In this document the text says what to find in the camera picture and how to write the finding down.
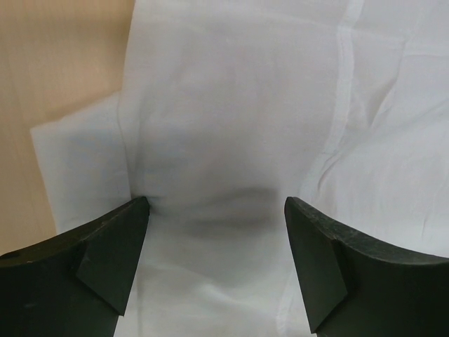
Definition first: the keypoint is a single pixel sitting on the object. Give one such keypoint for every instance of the white long sleeve shirt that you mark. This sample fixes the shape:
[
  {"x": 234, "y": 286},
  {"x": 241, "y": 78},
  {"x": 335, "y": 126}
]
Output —
[{"x": 228, "y": 108}]

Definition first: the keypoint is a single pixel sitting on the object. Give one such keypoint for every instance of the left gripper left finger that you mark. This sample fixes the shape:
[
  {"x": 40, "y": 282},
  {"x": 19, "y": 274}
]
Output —
[{"x": 77, "y": 283}]

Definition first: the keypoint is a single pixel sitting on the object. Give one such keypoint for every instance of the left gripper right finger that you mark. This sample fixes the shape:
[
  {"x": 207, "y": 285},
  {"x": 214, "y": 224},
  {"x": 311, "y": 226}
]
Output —
[{"x": 353, "y": 284}]

